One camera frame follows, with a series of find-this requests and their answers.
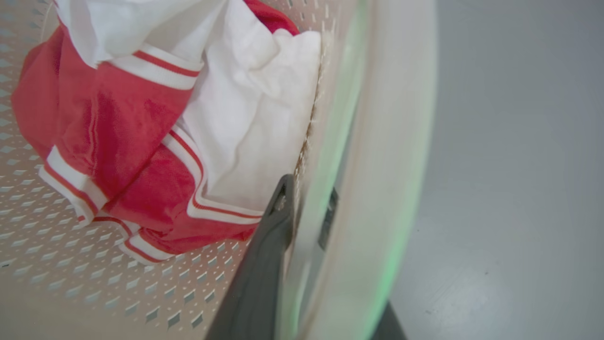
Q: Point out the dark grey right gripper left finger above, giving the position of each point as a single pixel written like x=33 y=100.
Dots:
x=257 y=283

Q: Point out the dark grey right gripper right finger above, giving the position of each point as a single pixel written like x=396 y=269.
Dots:
x=388 y=326

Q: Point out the white perforated plastic laundry basket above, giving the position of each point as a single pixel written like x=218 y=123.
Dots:
x=377 y=141

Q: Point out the white cloth garment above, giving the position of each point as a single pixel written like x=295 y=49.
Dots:
x=250 y=118

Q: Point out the red garment with white stripes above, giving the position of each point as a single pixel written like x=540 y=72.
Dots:
x=118 y=141

